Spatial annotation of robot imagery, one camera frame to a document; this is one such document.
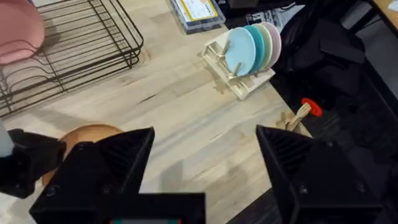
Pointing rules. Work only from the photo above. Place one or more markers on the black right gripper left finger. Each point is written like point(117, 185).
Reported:
point(93, 174)

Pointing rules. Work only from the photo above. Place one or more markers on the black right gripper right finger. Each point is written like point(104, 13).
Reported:
point(317, 183)

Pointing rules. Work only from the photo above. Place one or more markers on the orange-brown plate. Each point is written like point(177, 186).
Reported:
point(84, 133)

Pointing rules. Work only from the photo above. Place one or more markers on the small white peg rack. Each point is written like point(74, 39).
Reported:
point(239, 88)

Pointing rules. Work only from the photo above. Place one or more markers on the small pale green plate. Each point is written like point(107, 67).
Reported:
point(268, 46)

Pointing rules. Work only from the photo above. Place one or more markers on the small lilac pink plate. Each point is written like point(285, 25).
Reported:
point(277, 43)

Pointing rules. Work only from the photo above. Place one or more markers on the small teal plate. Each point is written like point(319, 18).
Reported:
point(259, 46)

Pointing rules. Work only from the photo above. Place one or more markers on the small light blue plate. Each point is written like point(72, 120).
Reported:
point(240, 49)

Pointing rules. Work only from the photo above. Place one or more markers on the large pink plate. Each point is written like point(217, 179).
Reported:
point(18, 31)

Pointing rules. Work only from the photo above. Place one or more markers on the red knob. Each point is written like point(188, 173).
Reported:
point(312, 107)

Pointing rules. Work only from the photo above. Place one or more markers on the black chair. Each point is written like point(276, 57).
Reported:
point(326, 62)

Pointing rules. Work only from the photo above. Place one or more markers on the clear box with yellow label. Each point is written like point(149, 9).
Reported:
point(199, 15)

